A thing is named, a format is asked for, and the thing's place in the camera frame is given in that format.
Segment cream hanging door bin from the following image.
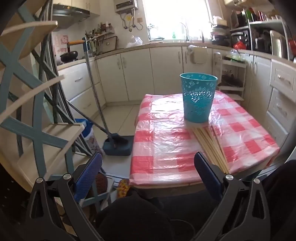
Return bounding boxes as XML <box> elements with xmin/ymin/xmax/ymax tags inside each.
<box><xmin>187</xmin><ymin>45</ymin><xmax>213</xmax><ymax>65</ymax></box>

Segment floral trash bin blue bag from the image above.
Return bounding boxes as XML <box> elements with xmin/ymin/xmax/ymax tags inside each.
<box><xmin>75</xmin><ymin>119</ymin><xmax>102</xmax><ymax>153</ymax></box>

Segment bag of green vegetables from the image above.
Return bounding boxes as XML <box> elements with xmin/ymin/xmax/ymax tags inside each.
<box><xmin>225</xmin><ymin>50</ymin><xmax>247</xmax><ymax>62</ymax></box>

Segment white plastic bag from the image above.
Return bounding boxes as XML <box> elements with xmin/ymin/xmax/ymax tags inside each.
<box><xmin>126</xmin><ymin>36</ymin><xmax>143</xmax><ymax>48</ymax></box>

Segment cream lower kitchen cabinets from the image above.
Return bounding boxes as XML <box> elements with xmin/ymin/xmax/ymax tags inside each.
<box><xmin>57</xmin><ymin>42</ymin><xmax>296</xmax><ymax>149</ymax></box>

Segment red white checked tablecloth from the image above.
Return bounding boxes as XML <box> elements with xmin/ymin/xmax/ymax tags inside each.
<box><xmin>129</xmin><ymin>90</ymin><xmax>281</xmax><ymax>186</ymax></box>

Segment black wok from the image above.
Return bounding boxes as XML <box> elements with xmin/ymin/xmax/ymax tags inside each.
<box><xmin>60</xmin><ymin>51</ymin><xmax>79</xmax><ymax>63</ymax></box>

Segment steel range hood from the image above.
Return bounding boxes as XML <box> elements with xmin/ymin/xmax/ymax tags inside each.
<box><xmin>52</xmin><ymin>3</ymin><xmax>90</xmax><ymax>29</ymax></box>

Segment white container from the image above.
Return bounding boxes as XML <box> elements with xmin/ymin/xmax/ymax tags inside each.
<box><xmin>213</xmin><ymin>16</ymin><xmax>228</xmax><ymax>26</ymax></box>

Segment stack of pots and dishes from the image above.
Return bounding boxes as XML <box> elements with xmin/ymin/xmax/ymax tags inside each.
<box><xmin>210</xmin><ymin>29</ymin><xmax>232</xmax><ymax>47</ymax></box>

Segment black microwave oven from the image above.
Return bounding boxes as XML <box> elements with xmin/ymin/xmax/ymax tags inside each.
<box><xmin>231</xmin><ymin>10</ymin><xmax>249</xmax><ymax>29</ymax></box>

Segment wall utensil rack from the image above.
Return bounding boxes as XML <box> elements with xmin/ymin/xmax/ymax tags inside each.
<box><xmin>84</xmin><ymin>22</ymin><xmax>117</xmax><ymax>54</ymax></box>

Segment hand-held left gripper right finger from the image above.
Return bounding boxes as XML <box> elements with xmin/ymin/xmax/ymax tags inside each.
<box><xmin>194</xmin><ymin>152</ymin><xmax>272</xmax><ymax>241</ymax></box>

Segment white rolling cart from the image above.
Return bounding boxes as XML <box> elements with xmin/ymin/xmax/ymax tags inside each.
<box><xmin>213</xmin><ymin>52</ymin><xmax>247</xmax><ymax>101</ymax></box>

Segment black electric kettle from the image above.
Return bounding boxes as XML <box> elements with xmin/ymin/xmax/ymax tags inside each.
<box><xmin>254</xmin><ymin>37</ymin><xmax>270</xmax><ymax>52</ymax></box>

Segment blue long-handled dustpan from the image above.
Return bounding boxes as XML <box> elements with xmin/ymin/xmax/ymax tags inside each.
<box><xmin>67</xmin><ymin>38</ymin><xmax>134</xmax><ymax>156</ymax></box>

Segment long-handled broom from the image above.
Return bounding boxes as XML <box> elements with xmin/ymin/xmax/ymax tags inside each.
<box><xmin>67</xmin><ymin>100</ymin><xmax>129</xmax><ymax>146</ymax></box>

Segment yellow patterned bag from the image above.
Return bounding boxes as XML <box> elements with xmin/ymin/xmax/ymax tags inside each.
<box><xmin>117</xmin><ymin>178</ymin><xmax>130</xmax><ymax>197</ymax></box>

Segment bundle of wooden chopsticks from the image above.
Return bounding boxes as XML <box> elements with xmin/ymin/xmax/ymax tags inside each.
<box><xmin>188</xmin><ymin>125</ymin><xmax>230</xmax><ymax>174</ymax></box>

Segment pink wall posters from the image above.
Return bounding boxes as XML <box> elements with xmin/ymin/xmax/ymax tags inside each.
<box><xmin>53</xmin><ymin>35</ymin><xmax>68</xmax><ymax>55</ymax></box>

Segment teal perforated plastic basket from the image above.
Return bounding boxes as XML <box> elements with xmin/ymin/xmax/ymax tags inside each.
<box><xmin>180</xmin><ymin>72</ymin><xmax>218</xmax><ymax>123</ymax></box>

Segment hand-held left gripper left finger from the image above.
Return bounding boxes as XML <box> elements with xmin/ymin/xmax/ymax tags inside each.
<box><xmin>24</xmin><ymin>152</ymin><xmax>103</xmax><ymax>241</ymax></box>

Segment white wall water heater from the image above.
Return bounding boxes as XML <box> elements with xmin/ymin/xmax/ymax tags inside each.
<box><xmin>114</xmin><ymin>0</ymin><xmax>138</xmax><ymax>12</ymax></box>

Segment chrome kitchen faucet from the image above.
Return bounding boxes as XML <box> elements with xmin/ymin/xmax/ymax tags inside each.
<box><xmin>180</xmin><ymin>22</ymin><xmax>188</xmax><ymax>42</ymax></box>

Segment person's dark trousers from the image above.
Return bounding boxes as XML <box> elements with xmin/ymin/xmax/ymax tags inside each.
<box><xmin>94</xmin><ymin>166</ymin><xmax>296</xmax><ymax>241</ymax></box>

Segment black toaster oven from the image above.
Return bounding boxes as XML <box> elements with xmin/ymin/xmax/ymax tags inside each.
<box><xmin>231</xmin><ymin>31</ymin><xmax>251</xmax><ymax>50</ymax></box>

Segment white counter shelf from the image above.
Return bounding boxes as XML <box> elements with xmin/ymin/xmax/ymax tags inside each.
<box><xmin>248</xmin><ymin>20</ymin><xmax>292</xmax><ymax>61</ymax></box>

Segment kitchen window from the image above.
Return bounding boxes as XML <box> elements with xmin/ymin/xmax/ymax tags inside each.
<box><xmin>142</xmin><ymin>0</ymin><xmax>214</xmax><ymax>41</ymax></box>

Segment white electric thermos pot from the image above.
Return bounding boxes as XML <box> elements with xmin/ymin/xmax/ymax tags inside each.
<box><xmin>269</xmin><ymin>30</ymin><xmax>288</xmax><ymax>58</ymax></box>

